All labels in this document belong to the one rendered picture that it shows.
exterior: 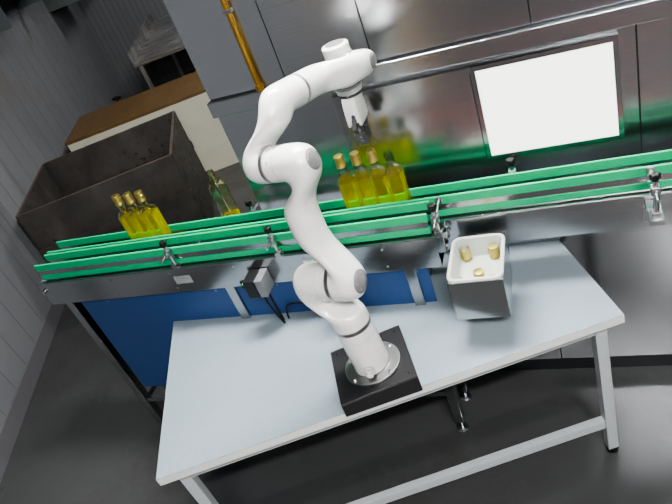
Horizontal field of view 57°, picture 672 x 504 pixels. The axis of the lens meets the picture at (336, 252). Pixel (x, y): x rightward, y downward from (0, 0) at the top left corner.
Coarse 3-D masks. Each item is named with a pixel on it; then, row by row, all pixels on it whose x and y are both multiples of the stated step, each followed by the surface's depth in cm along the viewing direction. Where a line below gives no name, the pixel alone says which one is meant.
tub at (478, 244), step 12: (456, 240) 205; (468, 240) 205; (480, 240) 203; (492, 240) 202; (504, 240) 197; (456, 252) 204; (480, 252) 206; (504, 252) 194; (456, 264) 201; (468, 264) 205; (480, 264) 203; (492, 264) 201; (456, 276) 199; (468, 276) 200; (492, 276) 185
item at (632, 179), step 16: (576, 176) 190; (592, 176) 189; (608, 176) 187; (624, 176) 186; (640, 176) 185; (464, 192) 204; (480, 192) 202; (496, 192) 200; (512, 192) 199; (528, 192) 198; (544, 192) 196; (560, 192) 195; (576, 192) 193; (592, 192) 192; (608, 192) 191; (352, 208) 219; (368, 208) 216; (448, 208) 209; (464, 208) 207; (480, 208) 206; (496, 208) 204; (240, 224) 236; (256, 224) 234; (128, 240) 257
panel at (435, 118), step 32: (480, 64) 192; (384, 96) 206; (416, 96) 203; (448, 96) 200; (352, 128) 216; (384, 128) 213; (416, 128) 210; (448, 128) 208; (480, 128) 205; (384, 160) 221; (416, 160) 218; (448, 160) 215; (480, 160) 212
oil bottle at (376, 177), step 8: (384, 168) 210; (368, 176) 210; (376, 176) 209; (384, 176) 209; (376, 184) 211; (384, 184) 210; (376, 192) 213; (384, 192) 212; (376, 200) 215; (384, 200) 214
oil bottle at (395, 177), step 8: (392, 168) 206; (400, 168) 208; (392, 176) 207; (400, 176) 207; (392, 184) 209; (400, 184) 208; (392, 192) 211; (400, 192) 211; (408, 192) 213; (392, 200) 214; (400, 200) 213
